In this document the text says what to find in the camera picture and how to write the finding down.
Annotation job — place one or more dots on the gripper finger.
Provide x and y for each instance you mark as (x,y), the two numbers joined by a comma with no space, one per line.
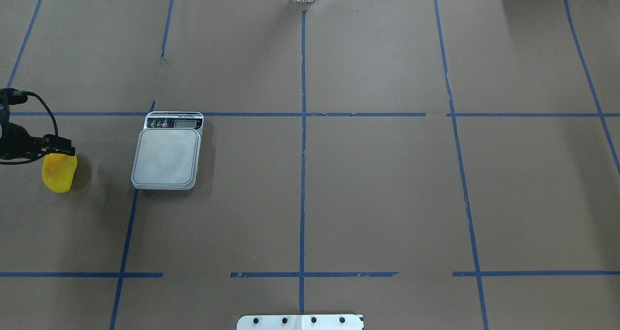
(58,145)

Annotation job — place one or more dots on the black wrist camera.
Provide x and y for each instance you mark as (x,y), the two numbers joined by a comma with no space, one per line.
(10,97)

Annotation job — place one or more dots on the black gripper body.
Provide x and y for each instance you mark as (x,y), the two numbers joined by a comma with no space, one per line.
(15,146)

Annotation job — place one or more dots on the silver electronic kitchen scale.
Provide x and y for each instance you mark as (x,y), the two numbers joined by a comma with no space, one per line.
(168,150)

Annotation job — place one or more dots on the white pedestal column with base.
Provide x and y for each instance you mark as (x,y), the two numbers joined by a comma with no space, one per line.
(301,322)

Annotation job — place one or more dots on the yellow mango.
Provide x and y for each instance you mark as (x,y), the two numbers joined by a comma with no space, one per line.
(58,172)

